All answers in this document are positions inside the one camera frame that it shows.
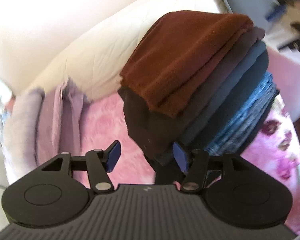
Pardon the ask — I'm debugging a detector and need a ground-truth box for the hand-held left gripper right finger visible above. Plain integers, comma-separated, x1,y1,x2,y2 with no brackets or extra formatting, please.
173,141,243,195

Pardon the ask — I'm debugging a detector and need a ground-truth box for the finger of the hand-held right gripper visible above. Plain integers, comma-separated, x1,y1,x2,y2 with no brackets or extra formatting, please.
264,4,287,21

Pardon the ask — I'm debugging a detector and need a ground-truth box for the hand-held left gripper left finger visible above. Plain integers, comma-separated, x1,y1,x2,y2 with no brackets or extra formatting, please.
41,140,122,194

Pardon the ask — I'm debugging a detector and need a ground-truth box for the stack of clothes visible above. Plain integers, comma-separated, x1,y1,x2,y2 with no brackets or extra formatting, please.
119,87,280,188

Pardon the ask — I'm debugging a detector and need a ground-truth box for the brown knit cardigan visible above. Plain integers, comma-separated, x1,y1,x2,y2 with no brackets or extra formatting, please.
119,10,254,118

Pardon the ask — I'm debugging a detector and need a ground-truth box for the pink floral blanket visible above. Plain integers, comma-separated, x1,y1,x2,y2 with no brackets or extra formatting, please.
82,47,300,235

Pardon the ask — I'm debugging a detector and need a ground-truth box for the lilac folded blanket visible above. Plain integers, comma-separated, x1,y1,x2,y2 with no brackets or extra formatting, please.
37,77,92,159

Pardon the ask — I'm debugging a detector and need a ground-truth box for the mauve folded garment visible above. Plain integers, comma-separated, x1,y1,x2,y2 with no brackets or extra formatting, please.
180,27,266,120

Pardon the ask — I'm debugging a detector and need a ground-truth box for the dark teal folded garment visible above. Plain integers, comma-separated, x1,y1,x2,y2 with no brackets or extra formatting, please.
185,50,269,143

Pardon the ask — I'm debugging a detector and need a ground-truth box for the grey-blue folded garment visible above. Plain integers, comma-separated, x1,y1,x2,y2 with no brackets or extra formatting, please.
182,40,268,135

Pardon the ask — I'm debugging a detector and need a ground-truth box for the pale grey ribbed quilt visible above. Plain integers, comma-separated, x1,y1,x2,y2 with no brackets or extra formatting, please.
11,87,45,167

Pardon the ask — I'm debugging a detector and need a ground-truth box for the cream padded headboard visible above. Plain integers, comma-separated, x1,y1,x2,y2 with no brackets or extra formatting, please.
10,0,231,103

